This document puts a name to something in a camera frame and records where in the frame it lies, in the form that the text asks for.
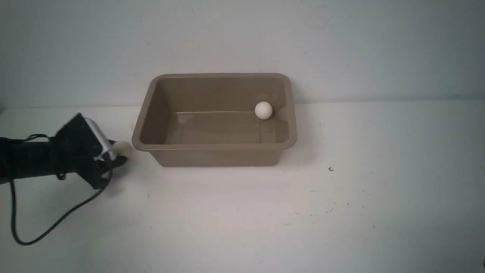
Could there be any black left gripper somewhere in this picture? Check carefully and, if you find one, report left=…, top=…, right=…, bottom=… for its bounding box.
left=53, top=113, right=128, bottom=190

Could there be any white logo table-tennis ball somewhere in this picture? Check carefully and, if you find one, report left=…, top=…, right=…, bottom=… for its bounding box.
left=111, top=141, right=132, bottom=158

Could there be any tan plastic bin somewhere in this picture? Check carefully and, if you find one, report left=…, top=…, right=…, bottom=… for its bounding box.
left=131, top=73, right=297, bottom=167

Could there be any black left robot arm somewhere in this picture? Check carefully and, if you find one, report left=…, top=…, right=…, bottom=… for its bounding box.
left=1, top=113, right=128, bottom=190

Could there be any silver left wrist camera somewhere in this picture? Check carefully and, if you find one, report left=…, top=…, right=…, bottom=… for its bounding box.
left=84, top=118, right=117, bottom=160

